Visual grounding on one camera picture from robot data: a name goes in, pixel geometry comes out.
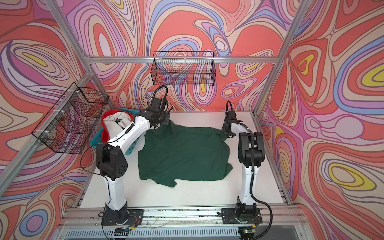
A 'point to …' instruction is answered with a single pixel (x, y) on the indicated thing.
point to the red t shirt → (104, 135)
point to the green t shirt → (170, 152)
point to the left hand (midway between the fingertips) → (166, 115)
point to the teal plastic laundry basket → (97, 140)
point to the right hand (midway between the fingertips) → (229, 133)
